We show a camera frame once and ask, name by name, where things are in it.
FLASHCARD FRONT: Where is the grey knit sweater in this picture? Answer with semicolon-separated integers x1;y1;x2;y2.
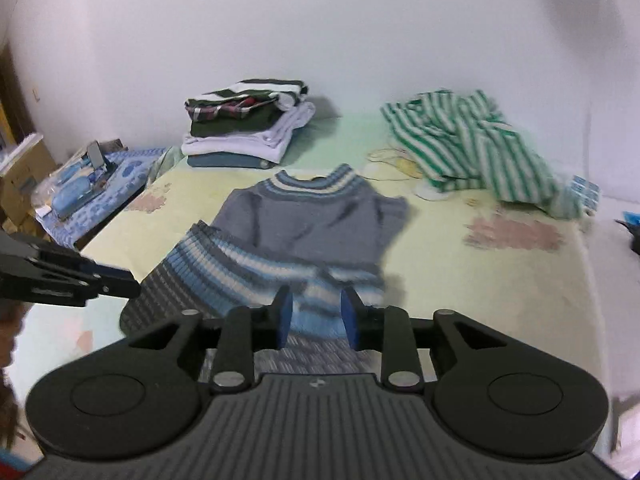
119;165;409;374

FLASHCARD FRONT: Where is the blue case on side table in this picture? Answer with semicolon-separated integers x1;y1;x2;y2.
51;177;92;216

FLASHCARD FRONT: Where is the cardboard box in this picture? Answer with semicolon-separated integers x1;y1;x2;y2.
1;133;56;226

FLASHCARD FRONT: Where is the blue patterned cloth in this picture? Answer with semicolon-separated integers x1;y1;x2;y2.
36;148;166;249

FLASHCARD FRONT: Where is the yellow baby blanket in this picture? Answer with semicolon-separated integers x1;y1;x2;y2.
8;109;622;461

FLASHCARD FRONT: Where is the blue folded garment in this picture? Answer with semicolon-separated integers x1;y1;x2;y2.
186;153;274;170

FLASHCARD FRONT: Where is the white folded garment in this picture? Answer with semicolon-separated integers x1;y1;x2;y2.
181;101;316;164

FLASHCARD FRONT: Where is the red plaid folded shirt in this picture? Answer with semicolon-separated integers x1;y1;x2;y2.
184;96;276;122

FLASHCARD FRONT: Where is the green white striped garment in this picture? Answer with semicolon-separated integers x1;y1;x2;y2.
381;90;584;220

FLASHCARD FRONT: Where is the dark green folded garment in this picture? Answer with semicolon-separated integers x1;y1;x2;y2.
190;104;283;138

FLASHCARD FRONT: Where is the black power adapter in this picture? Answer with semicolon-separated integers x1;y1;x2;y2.
625;222;640;256

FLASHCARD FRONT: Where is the blue plastic object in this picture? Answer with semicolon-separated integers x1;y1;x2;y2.
617;211;640;232

